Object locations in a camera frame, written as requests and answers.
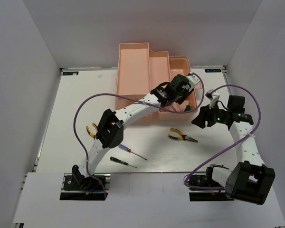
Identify black precision screwdriver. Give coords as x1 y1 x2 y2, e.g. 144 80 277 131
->
110 156 137 168

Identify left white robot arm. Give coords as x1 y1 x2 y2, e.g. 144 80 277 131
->
72 73 200 190

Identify blue handled screwdriver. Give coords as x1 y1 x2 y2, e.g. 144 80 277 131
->
118 144 147 160

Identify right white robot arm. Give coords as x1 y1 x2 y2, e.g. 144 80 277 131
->
186 95 276 205

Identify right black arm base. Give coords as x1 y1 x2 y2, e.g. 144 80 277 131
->
187 164 234 202

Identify green orange screwdriver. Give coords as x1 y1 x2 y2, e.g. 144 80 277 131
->
184 104 191 112

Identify pink plastic toolbox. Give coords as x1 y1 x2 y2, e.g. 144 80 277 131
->
115 43 197 125

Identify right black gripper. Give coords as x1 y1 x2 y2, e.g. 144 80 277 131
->
191 101 230 129

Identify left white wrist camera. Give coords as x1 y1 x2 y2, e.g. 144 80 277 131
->
186 72 202 89

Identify yellow pliers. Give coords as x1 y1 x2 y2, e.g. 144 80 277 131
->
168 128 199 143
86 123 98 139

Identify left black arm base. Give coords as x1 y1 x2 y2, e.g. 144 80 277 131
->
60 173 111 201

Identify left blue table label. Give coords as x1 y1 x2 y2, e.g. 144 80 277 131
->
62 71 79 76

